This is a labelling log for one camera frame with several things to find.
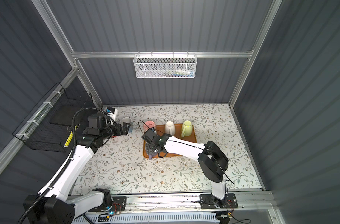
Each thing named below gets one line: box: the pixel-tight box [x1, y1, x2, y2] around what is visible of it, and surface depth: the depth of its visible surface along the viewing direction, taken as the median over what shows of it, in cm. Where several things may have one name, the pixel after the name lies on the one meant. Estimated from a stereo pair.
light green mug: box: [181, 119, 193, 138], surface depth 98 cm
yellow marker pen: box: [63, 130, 74, 148], surface depth 68 cm
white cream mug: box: [164, 120, 176, 136], surface depth 98 cm
